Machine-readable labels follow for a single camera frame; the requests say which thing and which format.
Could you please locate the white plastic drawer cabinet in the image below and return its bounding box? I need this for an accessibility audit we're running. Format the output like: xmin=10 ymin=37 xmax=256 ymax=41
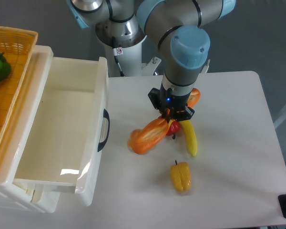
xmin=0 ymin=46 xmax=60 ymax=213

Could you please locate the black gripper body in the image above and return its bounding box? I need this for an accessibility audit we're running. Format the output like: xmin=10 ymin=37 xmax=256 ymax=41
xmin=148 ymin=85 xmax=195 ymax=121

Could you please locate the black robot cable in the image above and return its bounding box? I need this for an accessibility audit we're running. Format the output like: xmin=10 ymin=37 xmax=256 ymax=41
xmin=111 ymin=36 xmax=126 ymax=77

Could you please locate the orange woven basket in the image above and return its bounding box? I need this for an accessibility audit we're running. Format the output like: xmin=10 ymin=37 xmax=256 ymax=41
xmin=0 ymin=26 xmax=38 ymax=146

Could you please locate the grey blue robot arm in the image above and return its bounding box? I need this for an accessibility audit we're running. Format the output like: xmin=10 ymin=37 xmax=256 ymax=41
xmin=67 ymin=0 xmax=236 ymax=121

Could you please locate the red bell pepper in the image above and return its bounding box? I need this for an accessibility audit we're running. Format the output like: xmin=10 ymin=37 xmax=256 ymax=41
xmin=155 ymin=117 xmax=180 ymax=141

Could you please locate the yellow banana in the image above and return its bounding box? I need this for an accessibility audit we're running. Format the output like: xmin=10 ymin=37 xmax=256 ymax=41
xmin=179 ymin=120 xmax=198 ymax=157

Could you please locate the long orange bread loaf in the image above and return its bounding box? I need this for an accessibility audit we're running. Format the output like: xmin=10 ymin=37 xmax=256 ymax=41
xmin=130 ymin=88 xmax=202 ymax=155

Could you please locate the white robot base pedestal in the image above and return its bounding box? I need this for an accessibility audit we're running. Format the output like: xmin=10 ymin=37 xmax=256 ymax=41
xmin=95 ymin=14 xmax=162 ymax=77

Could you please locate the open upper white drawer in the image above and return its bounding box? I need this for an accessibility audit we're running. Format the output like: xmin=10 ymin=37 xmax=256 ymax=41
xmin=14 ymin=57 xmax=110 ymax=206

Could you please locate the yellow bell pepper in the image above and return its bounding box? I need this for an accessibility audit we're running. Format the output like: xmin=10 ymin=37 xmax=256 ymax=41
xmin=170 ymin=160 xmax=191 ymax=192

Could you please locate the round knotted bread roll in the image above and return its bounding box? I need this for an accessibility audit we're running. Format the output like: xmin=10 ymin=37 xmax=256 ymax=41
xmin=127 ymin=136 xmax=133 ymax=151

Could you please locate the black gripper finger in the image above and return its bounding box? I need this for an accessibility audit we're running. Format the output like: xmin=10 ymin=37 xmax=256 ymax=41
xmin=169 ymin=111 xmax=184 ymax=122
xmin=159 ymin=110 xmax=167 ymax=121

